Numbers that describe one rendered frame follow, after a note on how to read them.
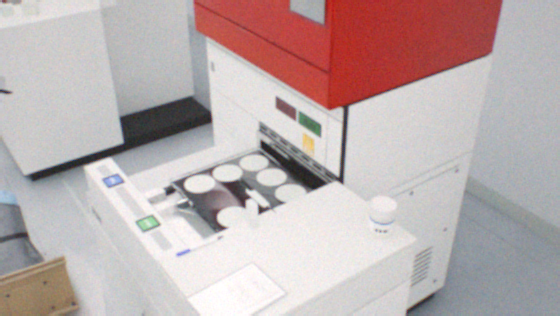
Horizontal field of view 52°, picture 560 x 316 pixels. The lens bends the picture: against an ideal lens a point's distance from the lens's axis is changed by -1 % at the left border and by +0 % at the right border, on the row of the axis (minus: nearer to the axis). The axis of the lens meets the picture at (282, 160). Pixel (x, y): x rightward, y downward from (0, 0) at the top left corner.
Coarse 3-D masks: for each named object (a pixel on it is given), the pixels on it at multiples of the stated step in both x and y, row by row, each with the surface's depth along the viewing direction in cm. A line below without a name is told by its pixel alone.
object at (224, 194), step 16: (272, 160) 203; (192, 176) 195; (256, 176) 195; (288, 176) 195; (192, 192) 187; (208, 192) 187; (224, 192) 187; (240, 192) 187; (272, 192) 187; (208, 208) 180; (224, 208) 180; (272, 208) 180
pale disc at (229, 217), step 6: (222, 210) 179; (228, 210) 179; (234, 210) 179; (240, 210) 179; (246, 210) 179; (222, 216) 177; (228, 216) 177; (234, 216) 177; (240, 216) 177; (246, 216) 177; (222, 222) 174; (228, 222) 174; (234, 222) 174; (240, 222) 174
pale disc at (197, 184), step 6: (186, 180) 193; (192, 180) 193; (198, 180) 193; (204, 180) 193; (210, 180) 193; (186, 186) 190; (192, 186) 190; (198, 186) 190; (204, 186) 190; (210, 186) 190; (198, 192) 187
